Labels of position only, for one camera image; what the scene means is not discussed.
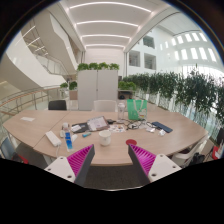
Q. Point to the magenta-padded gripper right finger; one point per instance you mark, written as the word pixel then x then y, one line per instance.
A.
pixel 163 165

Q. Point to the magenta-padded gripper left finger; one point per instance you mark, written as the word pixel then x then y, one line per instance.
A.
pixel 63 166

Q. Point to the clear blue-label water bottle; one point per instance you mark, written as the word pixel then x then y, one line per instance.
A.
pixel 68 140

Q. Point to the white chair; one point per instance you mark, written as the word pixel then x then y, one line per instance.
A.
pixel 104 106
pixel 190 153

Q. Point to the white computer mouse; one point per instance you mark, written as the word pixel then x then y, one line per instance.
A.
pixel 74 137

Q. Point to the small white oval device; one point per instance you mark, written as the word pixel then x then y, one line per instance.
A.
pixel 62 133

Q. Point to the white plastic packet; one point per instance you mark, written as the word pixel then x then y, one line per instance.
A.
pixel 162 132
pixel 150 129

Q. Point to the small teal packet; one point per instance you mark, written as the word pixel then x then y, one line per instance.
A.
pixel 86 134

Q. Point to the flat round red coaster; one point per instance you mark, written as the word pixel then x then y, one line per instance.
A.
pixel 131 142

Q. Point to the white card pack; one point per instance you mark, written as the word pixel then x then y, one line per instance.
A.
pixel 76 128

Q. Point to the black folder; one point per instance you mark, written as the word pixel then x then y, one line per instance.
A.
pixel 82 128

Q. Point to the white mug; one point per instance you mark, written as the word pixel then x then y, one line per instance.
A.
pixel 105 138

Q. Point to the open printed booklet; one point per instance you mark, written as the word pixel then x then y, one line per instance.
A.
pixel 97 123

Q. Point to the colourful sticker sheet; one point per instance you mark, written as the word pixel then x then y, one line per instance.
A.
pixel 117 128

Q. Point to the black and red chair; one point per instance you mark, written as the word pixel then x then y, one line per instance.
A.
pixel 6 148

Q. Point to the white paper sheet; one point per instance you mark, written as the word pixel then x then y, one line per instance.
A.
pixel 27 118

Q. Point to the black power adapter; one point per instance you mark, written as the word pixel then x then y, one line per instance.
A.
pixel 111 121

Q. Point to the clear white-lid shaker bottle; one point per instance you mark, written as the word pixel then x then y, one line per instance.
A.
pixel 121 112

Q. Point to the green hedge row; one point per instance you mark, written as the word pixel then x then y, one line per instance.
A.
pixel 186 90

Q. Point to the glass balcony railing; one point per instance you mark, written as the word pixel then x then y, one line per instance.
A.
pixel 20 100

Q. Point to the potted green plants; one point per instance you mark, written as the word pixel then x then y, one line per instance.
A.
pixel 68 85

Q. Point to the white cabinet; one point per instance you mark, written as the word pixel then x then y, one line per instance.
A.
pixel 96 90

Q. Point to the green plants atop cabinet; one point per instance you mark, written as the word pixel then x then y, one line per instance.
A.
pixel 98 66

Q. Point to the ceiling light strips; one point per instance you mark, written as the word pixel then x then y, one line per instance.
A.
pixel 106 23

